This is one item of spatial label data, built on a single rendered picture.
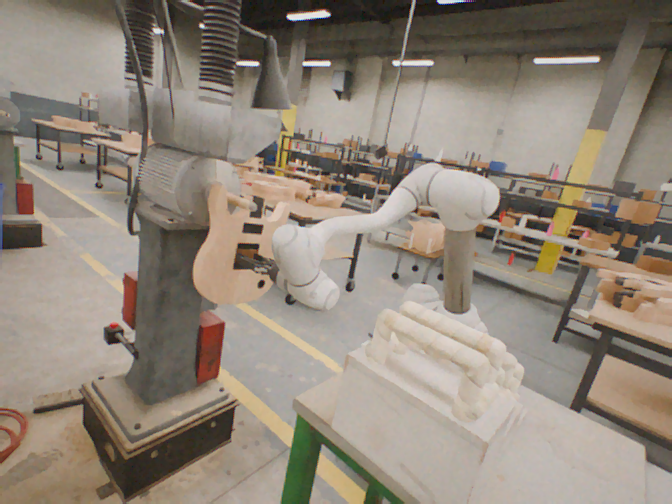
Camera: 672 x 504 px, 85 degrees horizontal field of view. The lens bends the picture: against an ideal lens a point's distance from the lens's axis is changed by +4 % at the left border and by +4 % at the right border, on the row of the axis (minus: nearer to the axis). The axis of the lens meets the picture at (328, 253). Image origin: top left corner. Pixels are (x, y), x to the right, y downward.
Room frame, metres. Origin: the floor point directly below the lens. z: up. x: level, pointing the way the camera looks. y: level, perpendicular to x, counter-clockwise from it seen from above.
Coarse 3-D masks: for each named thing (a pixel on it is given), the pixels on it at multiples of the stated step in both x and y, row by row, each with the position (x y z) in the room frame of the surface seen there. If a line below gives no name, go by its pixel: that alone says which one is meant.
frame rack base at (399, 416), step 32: (352, 352) 0.63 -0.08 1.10; (416, 352) 0.68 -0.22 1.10; (352, 384) 0.60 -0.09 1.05; (384, 384) 0.56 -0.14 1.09; (416, 384) 0.56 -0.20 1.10; (448, 384) 0.58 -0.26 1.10; (352, 416) 0.59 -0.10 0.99; (384, 416) 0.55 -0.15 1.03; (416, 416) 0.52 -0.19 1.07; (448, 416) 0.49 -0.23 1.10; (384, 448) 0.54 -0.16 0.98; (416, 448) 0.51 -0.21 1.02; (448, 448) 0.48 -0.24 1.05; (480, 448) 0.45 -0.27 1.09; (416, 480) 0.50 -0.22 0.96; (448, 480) 0.47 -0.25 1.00; (480, 480) 0.48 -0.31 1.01
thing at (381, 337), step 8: (376, 328) 0.60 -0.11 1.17; (384, 328) 0.59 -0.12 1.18; (376, 336) 0.60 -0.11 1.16; (384, 336) 0.59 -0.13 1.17; (376, 344) 0.59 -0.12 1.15; (384, 344) 0.59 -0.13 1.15; (376, 352) 0.59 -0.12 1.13; (384, 352) 0.59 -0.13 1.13; (368, 360) 0.60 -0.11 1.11; (376, 360) 0.59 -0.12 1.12; (384, 360) 0.60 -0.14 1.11
